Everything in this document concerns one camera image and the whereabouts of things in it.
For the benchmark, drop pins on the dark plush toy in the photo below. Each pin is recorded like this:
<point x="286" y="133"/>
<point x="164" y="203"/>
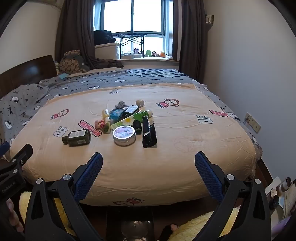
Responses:
<point x="153" y="54"/>

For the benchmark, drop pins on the brown patterned pillow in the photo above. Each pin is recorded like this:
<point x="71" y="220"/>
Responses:
<point x="67" y="62"/>

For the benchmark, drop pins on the grey printed pillow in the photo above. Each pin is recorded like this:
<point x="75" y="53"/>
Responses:
<point x="20" y="104"/>

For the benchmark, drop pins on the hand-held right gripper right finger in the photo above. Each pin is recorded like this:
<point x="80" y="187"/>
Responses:
<point x="208" y="178"/>

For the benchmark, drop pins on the dark green flask bottle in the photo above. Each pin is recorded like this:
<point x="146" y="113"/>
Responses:
<point x="77" y="138"/>

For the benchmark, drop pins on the yellow and white bottle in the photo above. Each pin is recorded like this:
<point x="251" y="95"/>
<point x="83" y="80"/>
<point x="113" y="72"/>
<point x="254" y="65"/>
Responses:
<point x="105" y="113"/>

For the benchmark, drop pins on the black jar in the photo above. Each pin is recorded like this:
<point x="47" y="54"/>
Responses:
<point x="274" y="200"/>

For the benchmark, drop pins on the window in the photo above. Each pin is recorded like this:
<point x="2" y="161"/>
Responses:
<point x="148" y="16"/>

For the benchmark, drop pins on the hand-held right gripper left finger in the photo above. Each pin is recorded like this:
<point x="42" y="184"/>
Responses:
<point x="90" y="178"/>

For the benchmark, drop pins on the orange plush toy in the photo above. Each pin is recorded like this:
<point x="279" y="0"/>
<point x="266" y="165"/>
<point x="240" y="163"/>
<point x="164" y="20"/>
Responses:
<point x="162" y="54"/>

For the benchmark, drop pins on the olive baseball cap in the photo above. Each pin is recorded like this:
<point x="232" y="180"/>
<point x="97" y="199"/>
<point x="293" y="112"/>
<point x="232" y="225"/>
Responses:
<point x="81" y="64"/>

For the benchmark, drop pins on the black folding table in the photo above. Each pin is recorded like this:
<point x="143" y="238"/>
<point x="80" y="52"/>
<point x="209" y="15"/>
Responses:
<point x="131" y="36"/>

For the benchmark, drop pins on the small grey plush toy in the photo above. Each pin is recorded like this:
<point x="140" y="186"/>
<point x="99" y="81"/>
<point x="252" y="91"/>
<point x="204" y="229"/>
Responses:
<point x="121" y="105"/>

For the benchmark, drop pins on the dark clothing pile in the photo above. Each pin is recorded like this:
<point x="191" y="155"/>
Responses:
<point x="103" y="37"/>

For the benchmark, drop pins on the green plush toy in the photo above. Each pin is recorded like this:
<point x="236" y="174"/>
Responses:
<point x="147" y="53"/>

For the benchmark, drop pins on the dark brown cloth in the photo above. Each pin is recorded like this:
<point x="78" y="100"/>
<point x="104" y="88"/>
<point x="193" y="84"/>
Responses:
<point x="108" y="63"/>

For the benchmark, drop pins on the grey printed duvet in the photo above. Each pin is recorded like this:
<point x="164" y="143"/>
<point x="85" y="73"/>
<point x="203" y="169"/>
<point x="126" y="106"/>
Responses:
<point x="138" y="75"/>

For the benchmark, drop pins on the person's left hand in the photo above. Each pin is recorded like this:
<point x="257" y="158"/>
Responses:
<point x="15" y="217"/>

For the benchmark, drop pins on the dark wooden headboard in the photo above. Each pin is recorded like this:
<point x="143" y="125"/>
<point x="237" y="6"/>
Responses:
<point x="25" y="71"/>

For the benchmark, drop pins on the small black bottle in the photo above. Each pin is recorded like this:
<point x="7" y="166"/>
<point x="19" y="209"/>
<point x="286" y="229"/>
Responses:
<point x="137" y="126"/>

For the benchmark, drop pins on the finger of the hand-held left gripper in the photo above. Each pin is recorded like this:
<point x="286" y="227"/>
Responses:
<point x="4" y="148"/>
<point x="19" y="160"/>

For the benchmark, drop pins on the beige wall socket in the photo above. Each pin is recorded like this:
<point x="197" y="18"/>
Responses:
<point x="248" y="117"/>
<point x="256" y="126"/>

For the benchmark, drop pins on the black slim tube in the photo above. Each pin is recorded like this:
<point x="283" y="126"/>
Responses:
<point x="145" y="124"/>

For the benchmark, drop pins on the round silver tin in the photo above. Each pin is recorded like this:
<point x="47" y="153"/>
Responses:
<point x="124" y="135"/>

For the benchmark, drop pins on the white storage box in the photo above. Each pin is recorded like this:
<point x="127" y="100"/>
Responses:
<point x="106" y="51"/>

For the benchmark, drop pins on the dark bottle with white label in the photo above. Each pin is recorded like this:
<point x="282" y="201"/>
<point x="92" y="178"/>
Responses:
<point x="130" y="110"/>

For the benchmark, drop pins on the beige printed blanket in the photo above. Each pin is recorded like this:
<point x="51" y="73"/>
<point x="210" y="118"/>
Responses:
<point x="138" y="166"/>

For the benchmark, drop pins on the brown curtain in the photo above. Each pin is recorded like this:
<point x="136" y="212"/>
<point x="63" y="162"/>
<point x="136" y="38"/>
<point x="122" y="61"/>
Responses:
<point x="193" y="34"/>
<point x="74" y="27"/>

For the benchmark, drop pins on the blue box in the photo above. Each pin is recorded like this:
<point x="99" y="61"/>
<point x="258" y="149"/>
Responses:
<point x="116" y="114"/>

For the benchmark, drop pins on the teal packet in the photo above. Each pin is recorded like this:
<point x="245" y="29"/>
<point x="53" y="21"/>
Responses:
<point x="62" y="76"/>

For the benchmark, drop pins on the green floral tube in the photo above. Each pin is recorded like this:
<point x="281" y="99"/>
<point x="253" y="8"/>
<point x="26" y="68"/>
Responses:
<point x="127" y="120"/>

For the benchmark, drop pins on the wall switch panel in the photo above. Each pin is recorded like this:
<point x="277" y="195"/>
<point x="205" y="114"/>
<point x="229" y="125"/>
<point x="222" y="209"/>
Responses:
<point x="209" y="19"/>

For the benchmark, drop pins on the beige tape roll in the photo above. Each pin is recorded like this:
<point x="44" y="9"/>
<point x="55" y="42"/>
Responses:
<point x="140" y="102"/>

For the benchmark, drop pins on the wooden bed frame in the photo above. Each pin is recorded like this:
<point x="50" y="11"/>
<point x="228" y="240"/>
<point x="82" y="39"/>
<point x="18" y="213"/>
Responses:
<point x="264" y="171"/>

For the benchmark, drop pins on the purple and white plush toy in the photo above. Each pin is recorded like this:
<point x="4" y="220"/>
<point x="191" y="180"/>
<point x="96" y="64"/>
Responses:
<point x="137" y="51"/>

